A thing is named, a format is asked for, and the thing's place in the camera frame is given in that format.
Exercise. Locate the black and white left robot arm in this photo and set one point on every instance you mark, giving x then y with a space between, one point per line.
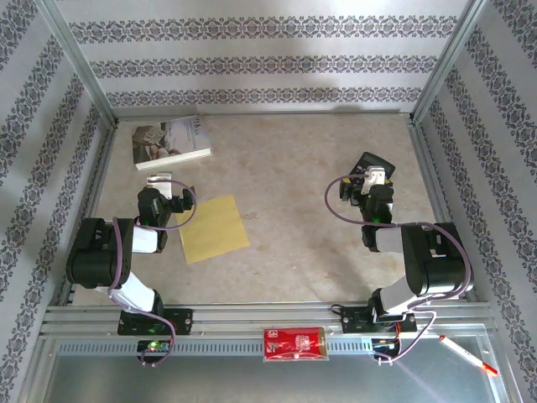
94 256

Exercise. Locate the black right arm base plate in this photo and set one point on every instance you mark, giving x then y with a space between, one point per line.
354 321

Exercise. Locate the aluminium side rail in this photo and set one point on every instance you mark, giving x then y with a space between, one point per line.
94 197
432 184

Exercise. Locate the circuit board with green light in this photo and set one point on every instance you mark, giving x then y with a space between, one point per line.
153 346

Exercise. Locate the aluminium frame post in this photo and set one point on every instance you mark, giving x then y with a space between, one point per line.
77 63
449 59

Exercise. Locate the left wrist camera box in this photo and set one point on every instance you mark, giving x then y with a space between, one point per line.
159 179

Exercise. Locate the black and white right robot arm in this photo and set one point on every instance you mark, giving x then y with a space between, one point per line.
436 260

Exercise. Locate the red packet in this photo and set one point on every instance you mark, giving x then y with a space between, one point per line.
295 344

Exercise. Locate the sheet metal panel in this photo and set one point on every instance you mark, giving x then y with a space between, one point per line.
251 382

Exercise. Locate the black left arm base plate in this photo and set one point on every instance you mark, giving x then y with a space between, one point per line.
182 321

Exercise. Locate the aluminium back rail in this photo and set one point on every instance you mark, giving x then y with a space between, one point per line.
293 114

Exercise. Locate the paperback book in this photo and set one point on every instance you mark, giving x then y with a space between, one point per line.
168 140

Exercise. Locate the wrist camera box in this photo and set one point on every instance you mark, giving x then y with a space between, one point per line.
159 179
376 174

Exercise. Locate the black calculator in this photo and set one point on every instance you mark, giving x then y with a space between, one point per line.
375 161

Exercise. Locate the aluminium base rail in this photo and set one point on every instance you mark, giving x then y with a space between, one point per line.
260 317

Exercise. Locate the red and white pen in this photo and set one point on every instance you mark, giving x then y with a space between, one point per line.
465 353

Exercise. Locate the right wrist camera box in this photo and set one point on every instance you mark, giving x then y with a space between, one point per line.
376 174

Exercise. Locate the yellow square paper sheet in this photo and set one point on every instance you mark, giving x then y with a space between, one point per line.
214 231

